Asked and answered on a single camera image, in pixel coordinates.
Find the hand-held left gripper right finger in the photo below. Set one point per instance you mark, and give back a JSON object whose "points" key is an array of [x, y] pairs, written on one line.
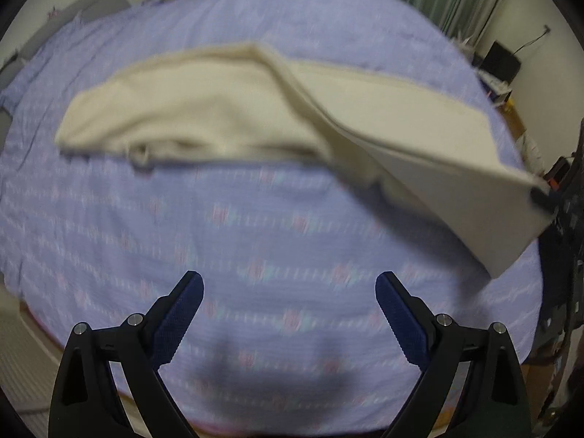
{"points": [[401, 319]]}

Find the grey padded headboard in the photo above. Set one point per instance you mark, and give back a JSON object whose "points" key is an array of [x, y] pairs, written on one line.
{"points": [[98, 4]]}

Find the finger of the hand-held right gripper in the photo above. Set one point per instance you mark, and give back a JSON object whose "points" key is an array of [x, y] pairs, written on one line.
{"points": [[545, 200]]}

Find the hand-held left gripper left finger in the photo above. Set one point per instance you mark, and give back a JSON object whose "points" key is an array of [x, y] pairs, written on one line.
{"points": [[180, 319]]}

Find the black speaker box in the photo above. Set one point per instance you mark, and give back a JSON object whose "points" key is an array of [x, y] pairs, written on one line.
{"points": [[502, 61]]}

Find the purple patterned blanket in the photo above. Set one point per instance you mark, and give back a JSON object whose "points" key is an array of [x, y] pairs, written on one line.
{"points": [[228, 246]]}

